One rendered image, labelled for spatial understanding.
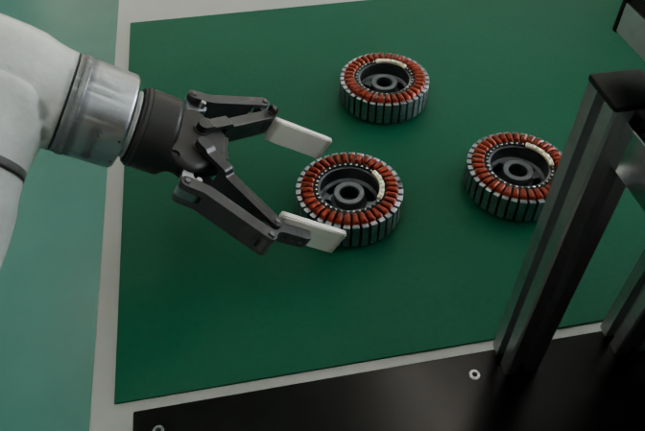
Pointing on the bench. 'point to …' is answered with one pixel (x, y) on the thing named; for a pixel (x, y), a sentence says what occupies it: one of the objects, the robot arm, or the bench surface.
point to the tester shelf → (633, 11)
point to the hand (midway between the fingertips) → (322, 188)
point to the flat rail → (632, 157)
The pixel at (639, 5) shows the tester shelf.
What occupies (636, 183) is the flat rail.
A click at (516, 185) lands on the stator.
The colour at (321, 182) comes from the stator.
